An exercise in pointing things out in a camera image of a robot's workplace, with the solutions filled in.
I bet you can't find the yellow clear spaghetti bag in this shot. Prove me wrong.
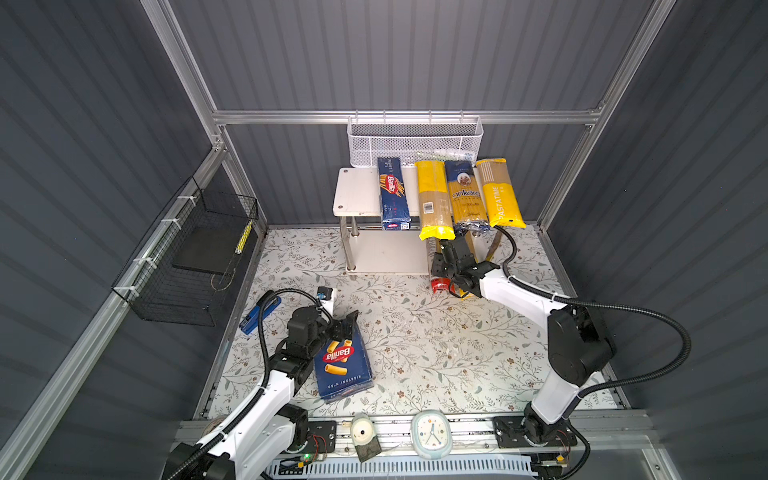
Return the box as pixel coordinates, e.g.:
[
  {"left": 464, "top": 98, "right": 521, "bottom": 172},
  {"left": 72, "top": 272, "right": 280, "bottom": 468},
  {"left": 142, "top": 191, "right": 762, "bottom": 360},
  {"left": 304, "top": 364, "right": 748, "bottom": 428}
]
[{"left": 416, "top": 160, "right": 455, "bottom": 241}]

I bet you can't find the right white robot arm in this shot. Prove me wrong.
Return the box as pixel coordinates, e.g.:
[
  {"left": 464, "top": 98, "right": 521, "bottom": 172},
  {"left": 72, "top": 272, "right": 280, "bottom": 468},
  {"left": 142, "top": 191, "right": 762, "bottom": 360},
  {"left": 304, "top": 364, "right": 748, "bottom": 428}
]
[{"left": 432, "top": 238, "right": 615, "bottom": 430}]

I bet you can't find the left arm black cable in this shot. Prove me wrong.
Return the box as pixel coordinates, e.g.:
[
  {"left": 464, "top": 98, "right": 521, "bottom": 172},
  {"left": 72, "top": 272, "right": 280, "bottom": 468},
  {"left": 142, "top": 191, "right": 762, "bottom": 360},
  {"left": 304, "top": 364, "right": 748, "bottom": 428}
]
[{"left": 161, "top": 288, "right": 331, "bottom": 480}]

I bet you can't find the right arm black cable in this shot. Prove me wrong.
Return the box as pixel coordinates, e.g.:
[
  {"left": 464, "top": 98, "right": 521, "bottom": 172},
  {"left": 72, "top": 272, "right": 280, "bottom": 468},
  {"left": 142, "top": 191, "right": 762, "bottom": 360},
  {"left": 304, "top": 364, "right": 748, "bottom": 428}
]
[{"left": 491, "top": 225, "right": 692, "bottom": 402}]

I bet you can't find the blue Barilla spaghetti box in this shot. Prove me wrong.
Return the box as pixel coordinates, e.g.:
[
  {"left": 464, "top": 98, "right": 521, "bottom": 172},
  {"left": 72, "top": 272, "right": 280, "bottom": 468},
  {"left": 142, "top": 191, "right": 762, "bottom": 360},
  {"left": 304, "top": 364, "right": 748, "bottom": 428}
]
[{"left": 377, "top": 157, "right": 411, "bottom": 231}]

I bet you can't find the yellow green marker pen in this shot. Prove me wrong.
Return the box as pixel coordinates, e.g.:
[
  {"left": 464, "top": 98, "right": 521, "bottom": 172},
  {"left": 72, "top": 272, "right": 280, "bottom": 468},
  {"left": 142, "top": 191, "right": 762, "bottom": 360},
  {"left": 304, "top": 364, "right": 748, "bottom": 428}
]
[{"left": 234, "top": 220, "right": 253, "bottom": 255}]

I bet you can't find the yellow Pastatime spaghetti bag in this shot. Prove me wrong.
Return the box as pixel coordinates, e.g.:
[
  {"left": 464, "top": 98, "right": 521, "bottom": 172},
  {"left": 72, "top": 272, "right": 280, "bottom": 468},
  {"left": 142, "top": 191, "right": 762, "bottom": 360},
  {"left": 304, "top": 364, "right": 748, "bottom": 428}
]
[{"left": 476, "top": 158, "right": 527, "bottom": 229}]

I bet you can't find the blue Barilla rigatoni box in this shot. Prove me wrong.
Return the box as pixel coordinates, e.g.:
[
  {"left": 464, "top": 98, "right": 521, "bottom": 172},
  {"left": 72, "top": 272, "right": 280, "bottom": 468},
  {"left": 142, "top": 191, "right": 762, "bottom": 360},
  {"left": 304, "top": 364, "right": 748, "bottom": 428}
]
[{"left": 314, "top": 327, "right": 374, "bottom": 403}]

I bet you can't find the white wire mesh basket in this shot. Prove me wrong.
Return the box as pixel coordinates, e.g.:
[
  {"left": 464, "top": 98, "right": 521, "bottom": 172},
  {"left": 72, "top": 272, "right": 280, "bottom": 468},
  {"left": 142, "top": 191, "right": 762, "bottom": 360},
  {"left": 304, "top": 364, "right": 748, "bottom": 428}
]
[{"left": 346, "top": 116, "right": 484, "bottom": 168}]

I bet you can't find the white two-tier shelf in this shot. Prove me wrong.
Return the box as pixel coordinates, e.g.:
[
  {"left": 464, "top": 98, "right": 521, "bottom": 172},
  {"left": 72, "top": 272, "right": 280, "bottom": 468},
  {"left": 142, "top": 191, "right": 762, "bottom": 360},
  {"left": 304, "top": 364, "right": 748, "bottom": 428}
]
[{"left": 333, "top": 167, "right": 432, "bottom": 275}]

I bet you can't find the blue Ankara spaghetti bag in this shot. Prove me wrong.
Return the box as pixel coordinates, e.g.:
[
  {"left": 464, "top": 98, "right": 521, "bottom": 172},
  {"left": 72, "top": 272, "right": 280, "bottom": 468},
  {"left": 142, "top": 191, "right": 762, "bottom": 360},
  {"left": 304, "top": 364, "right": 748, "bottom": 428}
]
[{"left": 445, "top": 160, "right": 490, "bottom": 232}]

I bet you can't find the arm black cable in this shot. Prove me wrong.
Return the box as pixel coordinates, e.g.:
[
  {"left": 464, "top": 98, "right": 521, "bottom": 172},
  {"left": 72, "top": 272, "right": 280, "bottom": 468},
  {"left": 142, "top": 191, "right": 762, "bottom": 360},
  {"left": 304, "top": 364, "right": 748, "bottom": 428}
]
[
  {"left": 161, "top": 288, "right": 331, "bottom": 480},
  {"left": 491, "top": 225, "right": 692, "bottom": 402}
]

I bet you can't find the aluminium mounting rail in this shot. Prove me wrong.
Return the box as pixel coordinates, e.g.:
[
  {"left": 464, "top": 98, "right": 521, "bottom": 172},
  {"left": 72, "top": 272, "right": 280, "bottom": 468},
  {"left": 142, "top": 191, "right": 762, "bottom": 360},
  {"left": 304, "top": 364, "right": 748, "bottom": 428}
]
[{"left": 176, "top": 410, "right": 652, "bottom": 480}]

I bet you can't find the white analog clock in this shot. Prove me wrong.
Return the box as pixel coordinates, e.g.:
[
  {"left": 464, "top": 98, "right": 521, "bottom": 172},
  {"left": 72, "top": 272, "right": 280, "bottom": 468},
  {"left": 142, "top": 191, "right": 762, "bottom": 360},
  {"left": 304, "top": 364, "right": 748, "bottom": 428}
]
[{"left": 411, "top": 410, "right": 453, "bottom": 460}]

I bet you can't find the tape roll dispenser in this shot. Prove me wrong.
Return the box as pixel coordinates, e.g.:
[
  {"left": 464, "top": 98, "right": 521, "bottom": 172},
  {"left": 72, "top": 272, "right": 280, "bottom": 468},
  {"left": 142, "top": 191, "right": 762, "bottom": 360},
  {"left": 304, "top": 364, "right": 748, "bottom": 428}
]
[{"left": 350, "top": 412, "right": 383, "bottom": 463}]

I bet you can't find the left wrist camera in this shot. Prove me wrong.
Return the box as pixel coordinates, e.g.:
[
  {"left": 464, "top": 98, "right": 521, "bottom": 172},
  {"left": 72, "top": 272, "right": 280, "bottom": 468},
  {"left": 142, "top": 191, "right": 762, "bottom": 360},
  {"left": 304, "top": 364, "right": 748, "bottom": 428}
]
[{"left": 316, "top": 286, "right": 337, "bottom": 314}]

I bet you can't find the black wire mesh basket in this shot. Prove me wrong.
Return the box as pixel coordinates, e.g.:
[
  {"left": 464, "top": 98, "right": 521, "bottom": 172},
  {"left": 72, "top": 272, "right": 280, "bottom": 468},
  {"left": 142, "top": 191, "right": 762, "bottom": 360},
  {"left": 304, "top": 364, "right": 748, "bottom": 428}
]
[{"left": 112, "top": 178, "right": 260, "bottom": 327}]

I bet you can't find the blue stapler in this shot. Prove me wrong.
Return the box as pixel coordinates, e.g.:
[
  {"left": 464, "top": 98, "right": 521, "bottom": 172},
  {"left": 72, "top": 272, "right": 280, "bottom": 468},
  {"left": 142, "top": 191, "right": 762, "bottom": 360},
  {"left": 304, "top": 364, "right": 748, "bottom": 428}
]
[{"left": 239, "top": 291, "right": 281, "bottom": 335}]

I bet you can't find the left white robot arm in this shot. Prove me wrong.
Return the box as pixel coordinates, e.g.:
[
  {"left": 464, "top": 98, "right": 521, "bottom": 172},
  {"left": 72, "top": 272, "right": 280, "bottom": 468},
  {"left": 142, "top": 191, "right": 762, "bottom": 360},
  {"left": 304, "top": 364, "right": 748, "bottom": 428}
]
[{"left": 161, "top": 306, "right": 359, "bottom": 479}]

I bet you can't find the red spaghetti bag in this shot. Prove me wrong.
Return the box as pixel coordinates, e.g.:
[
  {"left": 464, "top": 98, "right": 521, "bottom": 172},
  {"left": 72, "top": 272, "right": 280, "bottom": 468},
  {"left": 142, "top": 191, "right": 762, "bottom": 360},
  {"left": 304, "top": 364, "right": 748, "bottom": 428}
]
[{"left": 426, "top": 237, "right": 451, "bottom": 293}]

